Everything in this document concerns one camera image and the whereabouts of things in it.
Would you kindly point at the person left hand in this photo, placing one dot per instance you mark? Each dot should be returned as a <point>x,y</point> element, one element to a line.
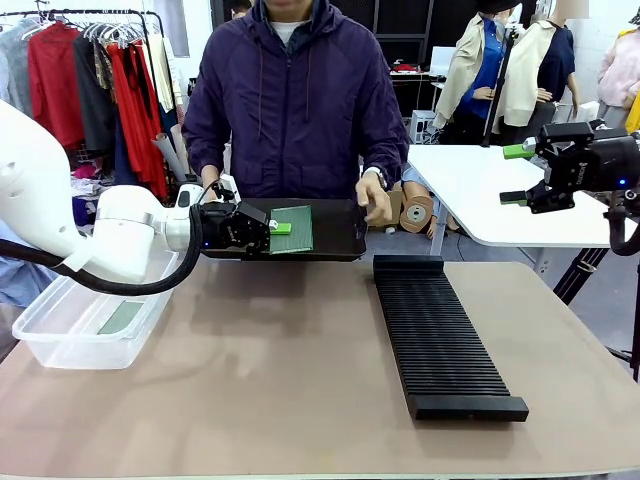
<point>377,202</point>

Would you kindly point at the white wrist watch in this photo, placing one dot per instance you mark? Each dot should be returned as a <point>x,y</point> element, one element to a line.
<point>376,172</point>

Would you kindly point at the person torso purple jacket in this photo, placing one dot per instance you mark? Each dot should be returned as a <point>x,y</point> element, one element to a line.
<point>300,125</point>

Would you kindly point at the red jacket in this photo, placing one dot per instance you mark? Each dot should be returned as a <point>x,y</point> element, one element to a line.
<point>55,85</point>

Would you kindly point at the grey paper roll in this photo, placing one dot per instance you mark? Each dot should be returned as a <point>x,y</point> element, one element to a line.
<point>167,155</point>

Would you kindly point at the beige paper roll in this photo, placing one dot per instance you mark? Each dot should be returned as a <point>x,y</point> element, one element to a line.
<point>180,142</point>

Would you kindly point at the red cloth on desk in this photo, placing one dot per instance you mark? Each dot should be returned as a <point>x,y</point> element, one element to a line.
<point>412,67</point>

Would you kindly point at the red dress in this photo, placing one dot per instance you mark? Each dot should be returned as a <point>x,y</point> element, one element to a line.
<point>137,125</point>

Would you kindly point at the white plastic crate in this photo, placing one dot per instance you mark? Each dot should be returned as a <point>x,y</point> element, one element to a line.
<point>422,127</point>

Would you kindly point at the person right hand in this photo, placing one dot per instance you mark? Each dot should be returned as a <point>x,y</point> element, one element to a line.
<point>211,176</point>

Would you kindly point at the white background table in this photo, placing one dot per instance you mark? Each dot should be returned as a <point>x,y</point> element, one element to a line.
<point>465,190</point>

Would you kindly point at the black plastic tray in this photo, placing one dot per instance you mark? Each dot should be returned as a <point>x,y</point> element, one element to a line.
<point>335,230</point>

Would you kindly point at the black tripod legs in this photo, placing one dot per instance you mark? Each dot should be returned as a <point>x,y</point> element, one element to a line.
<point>575,275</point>

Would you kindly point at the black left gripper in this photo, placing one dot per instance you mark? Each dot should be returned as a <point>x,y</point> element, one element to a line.
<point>220,227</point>

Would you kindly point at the black stand pole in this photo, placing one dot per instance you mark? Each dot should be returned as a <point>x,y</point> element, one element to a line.
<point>500,90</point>

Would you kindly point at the black shelf unit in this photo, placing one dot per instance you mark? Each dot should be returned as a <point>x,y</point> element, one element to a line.
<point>192,97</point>

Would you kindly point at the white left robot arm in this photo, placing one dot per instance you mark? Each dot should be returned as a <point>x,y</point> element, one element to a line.
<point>125,230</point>

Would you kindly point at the lying mannequin pale blue cloth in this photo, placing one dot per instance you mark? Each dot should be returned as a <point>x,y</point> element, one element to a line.
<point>417,180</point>

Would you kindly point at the small dark green PCB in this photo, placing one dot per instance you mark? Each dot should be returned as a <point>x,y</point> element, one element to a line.
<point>120,318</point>

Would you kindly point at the mannequin beige coat blue shirt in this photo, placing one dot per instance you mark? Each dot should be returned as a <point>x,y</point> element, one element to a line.
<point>472,60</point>

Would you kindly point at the black slotted PCB rack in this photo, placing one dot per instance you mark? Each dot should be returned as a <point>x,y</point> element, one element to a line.
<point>440,340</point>

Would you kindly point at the white board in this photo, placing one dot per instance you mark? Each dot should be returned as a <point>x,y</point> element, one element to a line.
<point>442,60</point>

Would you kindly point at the cream garment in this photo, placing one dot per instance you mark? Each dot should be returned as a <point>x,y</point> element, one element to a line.
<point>162,75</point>

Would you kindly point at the pink cloth pile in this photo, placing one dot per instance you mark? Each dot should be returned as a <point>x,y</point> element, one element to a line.
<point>87,172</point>

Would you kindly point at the person left forearm purple sleeve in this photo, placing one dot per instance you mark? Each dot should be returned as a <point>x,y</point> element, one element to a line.
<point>387,150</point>

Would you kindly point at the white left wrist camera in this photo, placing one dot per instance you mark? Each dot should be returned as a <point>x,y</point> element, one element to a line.
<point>227,186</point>

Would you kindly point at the black coat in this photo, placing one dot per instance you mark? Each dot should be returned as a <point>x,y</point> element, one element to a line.
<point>95,115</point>

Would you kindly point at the mannequin cream and navy top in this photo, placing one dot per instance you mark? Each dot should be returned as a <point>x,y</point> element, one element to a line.
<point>545,65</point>

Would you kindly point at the large green PCB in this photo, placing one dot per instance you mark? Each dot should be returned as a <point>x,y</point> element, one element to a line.
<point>300,235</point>

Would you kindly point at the grey fuzzy garment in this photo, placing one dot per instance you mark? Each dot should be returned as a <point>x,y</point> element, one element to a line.
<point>15,65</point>

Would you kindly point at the black clothes rack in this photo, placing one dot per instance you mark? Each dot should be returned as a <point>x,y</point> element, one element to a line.
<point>145,12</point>

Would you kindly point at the clear plastic box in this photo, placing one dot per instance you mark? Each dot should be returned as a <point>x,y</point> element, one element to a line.
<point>75,352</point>

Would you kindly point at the mannequin pink jacket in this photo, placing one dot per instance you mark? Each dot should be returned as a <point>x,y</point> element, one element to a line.
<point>617,70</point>

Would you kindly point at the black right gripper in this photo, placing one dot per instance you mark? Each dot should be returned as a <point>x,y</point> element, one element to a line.
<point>610,162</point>

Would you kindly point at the person right forearm purple sleeve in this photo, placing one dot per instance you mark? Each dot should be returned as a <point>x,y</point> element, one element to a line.
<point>205,145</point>

